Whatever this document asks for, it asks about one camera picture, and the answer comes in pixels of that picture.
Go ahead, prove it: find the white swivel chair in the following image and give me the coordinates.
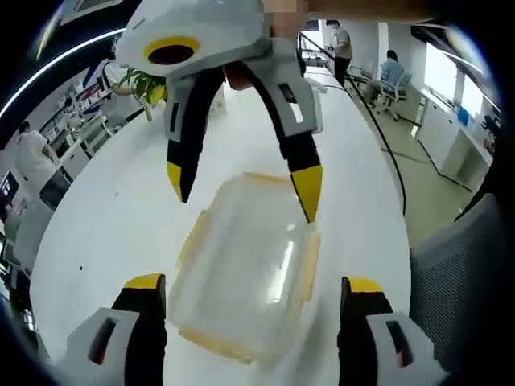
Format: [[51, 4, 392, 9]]
[[377, 73, 414, 122]]

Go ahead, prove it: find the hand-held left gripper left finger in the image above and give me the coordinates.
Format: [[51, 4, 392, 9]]
[[51, 273, 168, 386]]

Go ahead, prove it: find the computer monitor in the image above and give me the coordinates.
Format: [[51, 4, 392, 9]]
[[1, 170, 20, 199]]

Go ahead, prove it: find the ceiling air vent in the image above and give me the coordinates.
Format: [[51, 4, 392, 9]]
[[60, 0, 126, 26]]

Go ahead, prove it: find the ceiling light strip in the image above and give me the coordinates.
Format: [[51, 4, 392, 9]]
[[0, 27, 130, 118]]

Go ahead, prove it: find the clear container with yellow plastic buckles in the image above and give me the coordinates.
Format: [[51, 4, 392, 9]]
[[167, 171, 323, 365]]

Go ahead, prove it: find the green potted plant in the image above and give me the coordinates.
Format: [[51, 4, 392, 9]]
[[116, 66, 170, 109]]

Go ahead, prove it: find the white cabinet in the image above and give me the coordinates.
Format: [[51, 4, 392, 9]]
[[417, 95, 496, 191]]

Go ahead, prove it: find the long black cable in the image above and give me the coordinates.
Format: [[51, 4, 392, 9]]
[[297, 31, 408, 220]]

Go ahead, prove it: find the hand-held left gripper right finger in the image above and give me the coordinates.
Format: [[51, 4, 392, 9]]
[[336, 275, 447, 386]]

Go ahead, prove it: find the grey mesh office chair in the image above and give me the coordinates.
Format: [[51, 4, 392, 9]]
[[409, 192, 513, 375]]

